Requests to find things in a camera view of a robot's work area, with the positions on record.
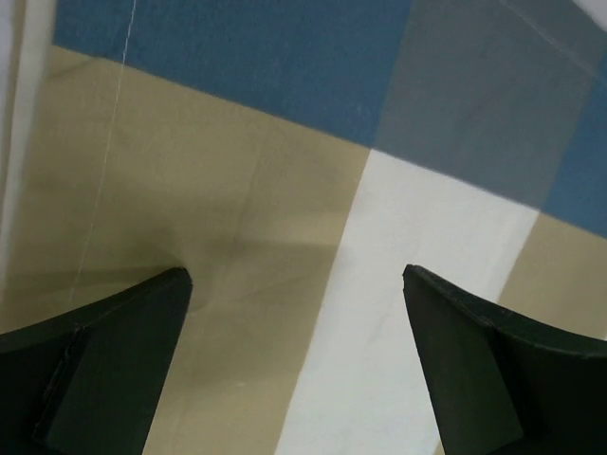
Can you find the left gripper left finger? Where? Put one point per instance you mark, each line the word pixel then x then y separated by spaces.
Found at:
pixel 89 381

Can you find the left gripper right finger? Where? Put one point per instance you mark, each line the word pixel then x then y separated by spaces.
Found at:
pixel 500 382

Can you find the blue beige checked placemat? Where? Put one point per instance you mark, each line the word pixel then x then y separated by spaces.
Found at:
pixel 294 157

